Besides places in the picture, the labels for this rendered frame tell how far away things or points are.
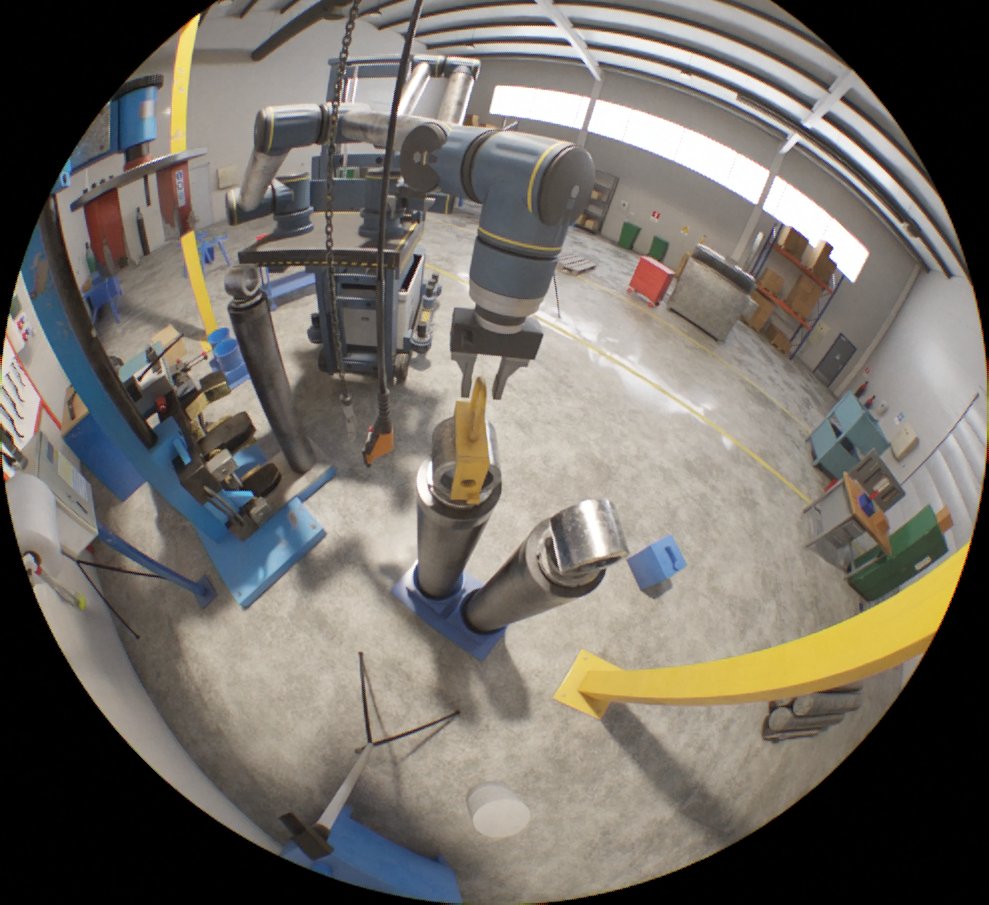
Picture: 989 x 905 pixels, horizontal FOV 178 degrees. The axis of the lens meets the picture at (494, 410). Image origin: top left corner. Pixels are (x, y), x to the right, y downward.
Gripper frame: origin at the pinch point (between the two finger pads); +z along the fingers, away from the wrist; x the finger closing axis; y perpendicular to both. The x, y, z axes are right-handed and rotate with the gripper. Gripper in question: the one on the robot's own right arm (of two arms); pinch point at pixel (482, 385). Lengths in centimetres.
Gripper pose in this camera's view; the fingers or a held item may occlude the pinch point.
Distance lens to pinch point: 54.0
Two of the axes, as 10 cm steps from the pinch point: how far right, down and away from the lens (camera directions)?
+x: 9.7, 0.6, 2.2
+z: -2.0, 6.7, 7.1
